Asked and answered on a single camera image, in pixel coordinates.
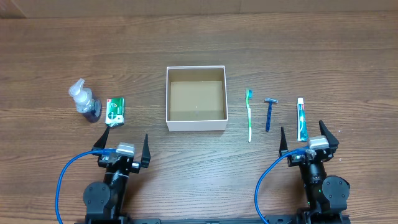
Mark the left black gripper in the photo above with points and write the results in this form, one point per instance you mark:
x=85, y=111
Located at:
x=145, y=159

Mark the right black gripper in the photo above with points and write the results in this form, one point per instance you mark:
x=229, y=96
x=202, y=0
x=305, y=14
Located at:
x=333, y=143

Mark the white green toothpaste tube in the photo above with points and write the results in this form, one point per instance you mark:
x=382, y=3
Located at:
x=302, y=133

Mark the green soap bar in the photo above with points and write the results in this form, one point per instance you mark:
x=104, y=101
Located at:
x=115, y=110

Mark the blue disposable razor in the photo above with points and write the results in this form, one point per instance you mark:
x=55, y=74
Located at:
x=270, y=102

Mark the clear pump sanitizer bottle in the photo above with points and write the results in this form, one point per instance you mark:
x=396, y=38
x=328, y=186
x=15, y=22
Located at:
x=86, y=102

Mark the green white toothbrush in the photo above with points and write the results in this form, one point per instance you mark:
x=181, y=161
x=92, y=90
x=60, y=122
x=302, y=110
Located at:
x=248, y=96

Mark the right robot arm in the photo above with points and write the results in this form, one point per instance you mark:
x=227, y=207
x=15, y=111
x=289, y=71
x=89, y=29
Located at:
x=326, y=194

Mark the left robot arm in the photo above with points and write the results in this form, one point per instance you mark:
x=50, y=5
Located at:
x=104, y=200

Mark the white cardboard box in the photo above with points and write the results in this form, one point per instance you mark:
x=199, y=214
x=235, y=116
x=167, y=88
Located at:
x=196, y=98

